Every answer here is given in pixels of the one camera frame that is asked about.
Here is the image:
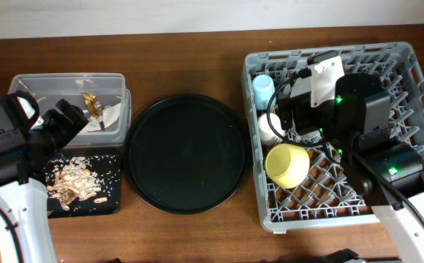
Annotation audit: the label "grey plate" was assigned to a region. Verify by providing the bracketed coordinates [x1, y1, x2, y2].
[290, 77, 311, 98]

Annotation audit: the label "grey dishwasher rack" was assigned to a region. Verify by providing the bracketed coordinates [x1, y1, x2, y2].
[241, 42, 424, 234]

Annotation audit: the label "yellow bowl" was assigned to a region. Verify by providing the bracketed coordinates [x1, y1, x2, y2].
[264, 144, 310, 188]

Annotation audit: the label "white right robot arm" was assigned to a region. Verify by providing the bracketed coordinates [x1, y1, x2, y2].
[270, 73, 424, 262]

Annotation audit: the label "pink cup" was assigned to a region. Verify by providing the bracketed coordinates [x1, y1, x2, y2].
[258, 113, 285, 146]

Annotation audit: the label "white wrapper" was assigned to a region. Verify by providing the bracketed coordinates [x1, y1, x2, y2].
[80, 103, 121, 133]

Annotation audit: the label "blue cup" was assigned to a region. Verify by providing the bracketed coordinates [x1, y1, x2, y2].
[251, 75, 275, 110]

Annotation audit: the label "black round tray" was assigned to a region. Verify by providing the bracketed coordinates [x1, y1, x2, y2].
[123, 94, 252, 215]

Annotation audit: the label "black rectangular tray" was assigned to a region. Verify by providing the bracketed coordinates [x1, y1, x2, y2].
[43, 148, 122, 219]

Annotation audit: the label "clear plastic bin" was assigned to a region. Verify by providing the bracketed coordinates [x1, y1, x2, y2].
[8, 73, 131, 148]

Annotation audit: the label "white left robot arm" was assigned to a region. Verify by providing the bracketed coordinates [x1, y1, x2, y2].
[0, 91, 88, 262]

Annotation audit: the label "brown gold snack wrapper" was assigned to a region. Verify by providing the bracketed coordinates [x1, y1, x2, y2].
[82, 93, 103, 118]

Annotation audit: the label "food scraps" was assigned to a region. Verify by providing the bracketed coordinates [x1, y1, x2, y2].
[45, 156, 121, 213]

